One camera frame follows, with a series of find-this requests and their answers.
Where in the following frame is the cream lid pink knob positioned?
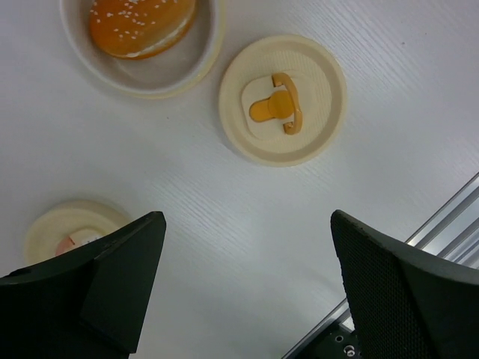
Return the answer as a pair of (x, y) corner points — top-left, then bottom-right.
(24, 200), (131, 266)

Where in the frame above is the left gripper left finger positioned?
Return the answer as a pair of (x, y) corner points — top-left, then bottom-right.
(1, 212), (166, 358)

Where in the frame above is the yellow lunch bowl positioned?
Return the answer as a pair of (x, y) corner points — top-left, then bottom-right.
(59, 1), (226, 99)

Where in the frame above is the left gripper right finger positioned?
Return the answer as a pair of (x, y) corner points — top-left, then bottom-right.
(331, 210), (478, 358)

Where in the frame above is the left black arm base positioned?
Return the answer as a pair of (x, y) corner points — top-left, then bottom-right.
(284, 321), (364, 359)

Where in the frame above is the aluminium mounting rail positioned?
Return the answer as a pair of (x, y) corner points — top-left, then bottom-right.
(297, 176), (478, 344)

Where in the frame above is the orange bread roll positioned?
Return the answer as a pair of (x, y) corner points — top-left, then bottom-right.
(88, 0), (198, 60)

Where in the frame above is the cream lid orange knob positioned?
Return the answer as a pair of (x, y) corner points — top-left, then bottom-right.
(219, 35), (347, 167)

